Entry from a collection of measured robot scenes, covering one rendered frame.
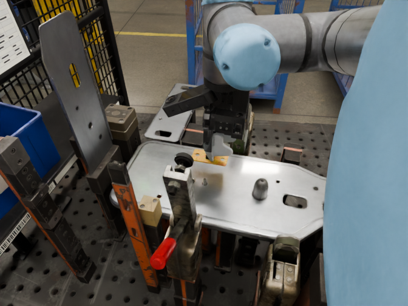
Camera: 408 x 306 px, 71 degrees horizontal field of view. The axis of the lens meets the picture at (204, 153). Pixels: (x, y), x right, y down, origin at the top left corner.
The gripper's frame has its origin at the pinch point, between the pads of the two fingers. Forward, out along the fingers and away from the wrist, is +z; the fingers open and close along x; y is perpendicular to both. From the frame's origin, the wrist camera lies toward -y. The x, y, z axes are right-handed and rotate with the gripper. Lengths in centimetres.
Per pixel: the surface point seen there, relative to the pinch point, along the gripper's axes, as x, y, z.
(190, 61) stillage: 158, -52, 61
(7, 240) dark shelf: -29.0, -32.3, 3.5
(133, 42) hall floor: 274, -161, 106
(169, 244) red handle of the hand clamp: -27.9, 0.4, -8.1
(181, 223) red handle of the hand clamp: -21.6, 0.1, -3.6
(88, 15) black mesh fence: 47, -55, -10
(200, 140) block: 11.3, -5.4, 7.1
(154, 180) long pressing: -7.1, -11.6, 5.1
